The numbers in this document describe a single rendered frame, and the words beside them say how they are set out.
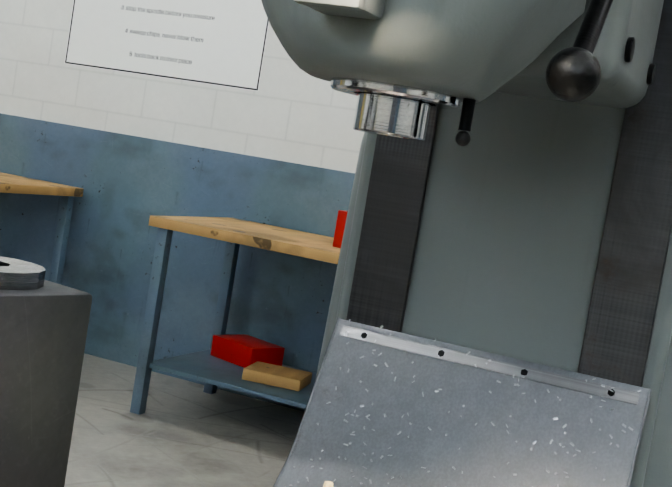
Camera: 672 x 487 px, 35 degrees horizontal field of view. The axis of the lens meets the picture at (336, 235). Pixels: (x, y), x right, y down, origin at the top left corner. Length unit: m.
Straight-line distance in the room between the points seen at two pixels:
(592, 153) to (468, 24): 0.45
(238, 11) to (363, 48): 4.99
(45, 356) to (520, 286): 0.46
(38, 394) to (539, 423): 0.46
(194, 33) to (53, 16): 0.90
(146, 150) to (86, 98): 0.49
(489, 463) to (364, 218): 0.27
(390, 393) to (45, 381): 0.37
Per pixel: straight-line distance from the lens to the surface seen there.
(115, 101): 5.93
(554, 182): 1.06
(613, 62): 0.79
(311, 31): 0.64
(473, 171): 1.07
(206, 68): 5.65
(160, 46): 5.81
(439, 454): 1.05
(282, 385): 4.76
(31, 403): 0.86
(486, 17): 0.63
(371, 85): 0.67
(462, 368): 1.07
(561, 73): 0.60
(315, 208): 5.30
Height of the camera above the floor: 1.26
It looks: 4 degrees down
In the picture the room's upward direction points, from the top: 9 degrees clockwise
